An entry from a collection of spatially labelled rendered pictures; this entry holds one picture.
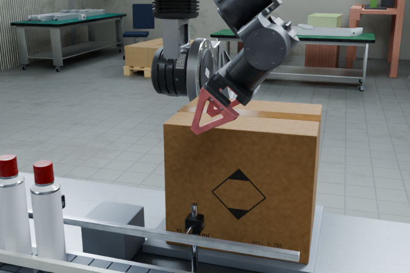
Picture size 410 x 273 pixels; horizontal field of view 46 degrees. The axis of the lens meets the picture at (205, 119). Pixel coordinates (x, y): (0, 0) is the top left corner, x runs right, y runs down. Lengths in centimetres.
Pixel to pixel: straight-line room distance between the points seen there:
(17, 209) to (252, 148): 45
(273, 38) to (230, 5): 11
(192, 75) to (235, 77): 59
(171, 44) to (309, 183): 62
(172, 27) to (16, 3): 742
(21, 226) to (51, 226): 8
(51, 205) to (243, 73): 41
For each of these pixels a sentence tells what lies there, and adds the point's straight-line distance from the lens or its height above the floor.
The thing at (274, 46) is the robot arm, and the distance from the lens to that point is 64.
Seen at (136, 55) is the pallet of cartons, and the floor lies 32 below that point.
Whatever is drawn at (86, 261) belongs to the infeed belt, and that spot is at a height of 88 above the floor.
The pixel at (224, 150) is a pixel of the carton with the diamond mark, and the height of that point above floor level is 107.
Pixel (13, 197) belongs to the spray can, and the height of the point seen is 101.
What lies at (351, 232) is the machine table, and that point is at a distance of 120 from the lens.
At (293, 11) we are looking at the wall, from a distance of 940.
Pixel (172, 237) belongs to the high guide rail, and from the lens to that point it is 87.
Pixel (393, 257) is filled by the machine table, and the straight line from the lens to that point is 113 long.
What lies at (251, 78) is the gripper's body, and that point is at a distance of 73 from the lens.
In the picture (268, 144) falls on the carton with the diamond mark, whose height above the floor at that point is 109.
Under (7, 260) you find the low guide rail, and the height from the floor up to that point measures 90.
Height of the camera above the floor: 139
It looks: 16 degrees down
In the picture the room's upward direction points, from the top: straight up
